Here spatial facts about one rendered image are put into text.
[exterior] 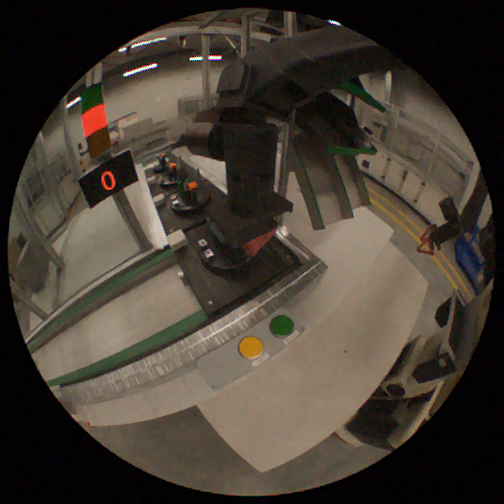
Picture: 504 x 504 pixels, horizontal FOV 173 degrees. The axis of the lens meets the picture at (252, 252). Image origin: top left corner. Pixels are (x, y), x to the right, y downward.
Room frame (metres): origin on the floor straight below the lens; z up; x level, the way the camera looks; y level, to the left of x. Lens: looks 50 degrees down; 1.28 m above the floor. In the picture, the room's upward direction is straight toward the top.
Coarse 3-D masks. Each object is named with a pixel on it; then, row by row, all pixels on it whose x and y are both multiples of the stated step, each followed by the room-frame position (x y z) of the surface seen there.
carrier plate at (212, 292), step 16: (192, 240) 0.30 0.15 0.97; (272, 240) 0.30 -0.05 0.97; (176, 256) 0.25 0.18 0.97; (192, 256) 0.25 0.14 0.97; (256, 256) 0.25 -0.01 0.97; (272, 256) 0.25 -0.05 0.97; (288, 256) 0.25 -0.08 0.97; (192, 272) 0.21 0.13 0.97; (208, 272) 0.21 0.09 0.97; (240, 272) 0.21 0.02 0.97; (256, 272) 0.21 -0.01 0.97; (272, 272) 0.21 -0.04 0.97; (192, 288) 0.17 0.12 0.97; (208, 288) 0.17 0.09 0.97; (224, 288) 0.17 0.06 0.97; (240, 288) 0.17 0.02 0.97; (256, 288) 0.17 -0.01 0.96; (208, 304) 0.13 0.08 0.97; (224, 304) 0.13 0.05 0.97
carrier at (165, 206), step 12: (180, 192) 0.50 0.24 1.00; (204, 192) 0.51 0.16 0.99; (216, 192) 0.54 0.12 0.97; (156, 204) 0.48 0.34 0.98; (168, 204) 0.48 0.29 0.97; (180, 204) 0.45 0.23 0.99; (192, 204) 0.43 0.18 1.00; (204, 204) 0.44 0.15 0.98; (168, 216) 0.41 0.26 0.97; (180, 216) 0.41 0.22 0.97; (192, 216) 0.40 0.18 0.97; (204, 216) 0.40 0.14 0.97; (168, 228) 0.35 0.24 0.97; (180, 228) 0.35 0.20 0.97; (192, 228) 0.36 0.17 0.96
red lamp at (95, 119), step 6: (96, 108) 0.25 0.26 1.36; (102, 108) 0.26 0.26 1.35; (84, 114) 0.24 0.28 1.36; (90, 114) 0.24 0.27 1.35; (96, 114) 0.25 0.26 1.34; (102, 114) 0.26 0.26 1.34; (84, 120) 0.24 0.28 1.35; (90, 120) 0.24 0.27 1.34; (96, 120) 0.25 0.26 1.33; (102, 120) 0.26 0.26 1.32; (84, 126) 0.24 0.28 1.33; (90, 126) 0.24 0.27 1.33; (96, 126) 0.25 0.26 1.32; (102, 126) 0.26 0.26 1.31; (84, 132) 0.24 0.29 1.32; (90, 132) 0.24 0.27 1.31
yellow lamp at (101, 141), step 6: (96, 132) 0.24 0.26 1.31; (102, 132) 0.25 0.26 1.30; (108, 132) 0.27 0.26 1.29; (90, 138) 0.24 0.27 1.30; (96, 138) 0.24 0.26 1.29; (102, 138) 0.25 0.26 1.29; (108, 138) 0.27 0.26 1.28; (90, 144) 0.24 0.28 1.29; (96, 144) 0.24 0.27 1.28; (102, 144) 0.25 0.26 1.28; (108, 144) 0.26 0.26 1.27; (90, 150) 0.24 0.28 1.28; (96, 150) 0.24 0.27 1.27; (102, 150) 0.25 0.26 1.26; (90, 156) 0.24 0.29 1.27
